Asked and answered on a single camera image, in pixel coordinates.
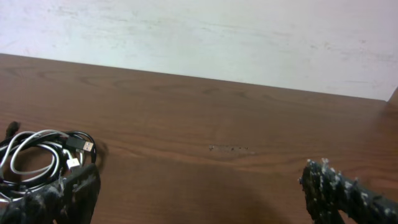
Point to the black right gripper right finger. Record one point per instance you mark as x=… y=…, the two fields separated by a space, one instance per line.
x=328 y=193

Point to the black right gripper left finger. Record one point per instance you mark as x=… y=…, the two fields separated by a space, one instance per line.
x=70 y=199

